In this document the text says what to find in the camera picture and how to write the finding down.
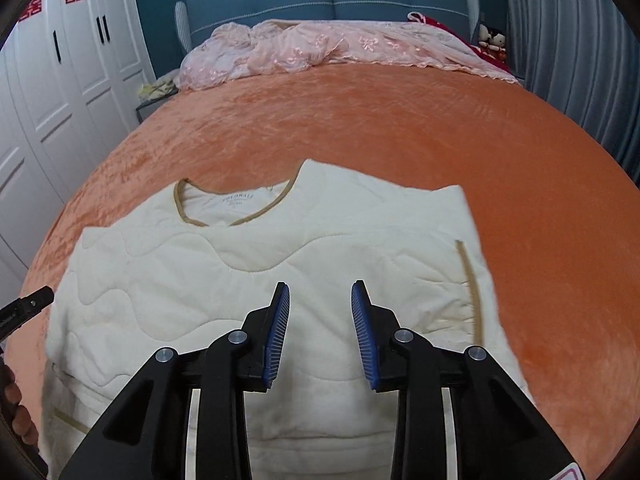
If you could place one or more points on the person's left hand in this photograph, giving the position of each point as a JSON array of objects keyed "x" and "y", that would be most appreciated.
[{"x": 25, "y": 427}]

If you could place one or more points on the pale yellow cloth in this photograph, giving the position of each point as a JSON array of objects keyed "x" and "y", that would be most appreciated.
[{"x": 157, "y": 89}]

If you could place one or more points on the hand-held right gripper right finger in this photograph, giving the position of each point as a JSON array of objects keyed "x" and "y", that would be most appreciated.
[{"x": 363, "y": 335}]

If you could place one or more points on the red cloth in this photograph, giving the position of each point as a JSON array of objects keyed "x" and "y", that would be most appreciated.
[{"x": 492, "y": 60}]

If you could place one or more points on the white wardrobe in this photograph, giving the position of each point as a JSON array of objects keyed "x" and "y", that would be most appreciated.
[{"x": 75, "y": 85}]

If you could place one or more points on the grey curtain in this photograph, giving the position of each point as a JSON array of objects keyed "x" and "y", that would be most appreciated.
[{"x": 575, "y": 60}]

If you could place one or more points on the pink lace quilt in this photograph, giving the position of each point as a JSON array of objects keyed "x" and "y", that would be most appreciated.
[{"x": 300, "y": 47}]

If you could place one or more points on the cream quilted top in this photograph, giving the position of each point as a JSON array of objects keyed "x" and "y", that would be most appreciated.
[{"x": 325, "y": 240}]

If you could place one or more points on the plush dolls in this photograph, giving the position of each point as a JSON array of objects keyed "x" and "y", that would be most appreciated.
[{"x": 491, "y": 37}]

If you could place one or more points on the orange velvet blanket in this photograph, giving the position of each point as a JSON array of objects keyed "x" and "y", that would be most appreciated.
[{"x": 350, "y": 125}]

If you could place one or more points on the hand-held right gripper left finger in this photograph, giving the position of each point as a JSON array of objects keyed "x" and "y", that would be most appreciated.
[{"x": 278, "y": 330}]

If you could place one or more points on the grey nightstand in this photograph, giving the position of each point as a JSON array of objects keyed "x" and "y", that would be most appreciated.
[{"x": 147, "y": 110}]

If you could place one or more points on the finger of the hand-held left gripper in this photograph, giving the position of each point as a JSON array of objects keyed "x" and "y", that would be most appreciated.
[{"x": 27, "y": 307}]

